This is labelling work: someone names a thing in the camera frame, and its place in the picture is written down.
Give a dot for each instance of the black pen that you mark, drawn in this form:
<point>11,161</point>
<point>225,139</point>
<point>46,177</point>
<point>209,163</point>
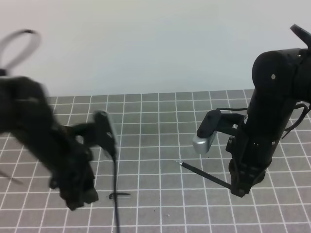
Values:
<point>205,175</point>

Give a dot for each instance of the grey grid tablecloth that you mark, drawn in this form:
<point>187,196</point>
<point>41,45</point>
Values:
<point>156,131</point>

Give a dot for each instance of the black pen cap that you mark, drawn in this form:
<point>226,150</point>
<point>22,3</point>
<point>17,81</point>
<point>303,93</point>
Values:
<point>113,195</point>

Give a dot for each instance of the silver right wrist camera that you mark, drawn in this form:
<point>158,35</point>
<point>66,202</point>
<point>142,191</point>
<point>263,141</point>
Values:
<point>203,145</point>

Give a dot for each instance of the black right camera bracket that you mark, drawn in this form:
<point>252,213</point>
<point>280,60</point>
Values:
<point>216,121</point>

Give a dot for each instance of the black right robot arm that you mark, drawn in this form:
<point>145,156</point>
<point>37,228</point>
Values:
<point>281,79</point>

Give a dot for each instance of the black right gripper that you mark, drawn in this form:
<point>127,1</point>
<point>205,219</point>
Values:
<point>247,165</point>

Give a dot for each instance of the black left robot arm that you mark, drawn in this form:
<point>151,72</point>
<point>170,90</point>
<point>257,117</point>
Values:
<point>26,114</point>

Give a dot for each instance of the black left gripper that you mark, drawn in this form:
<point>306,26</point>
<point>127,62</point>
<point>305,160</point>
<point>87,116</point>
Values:
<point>76,182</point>

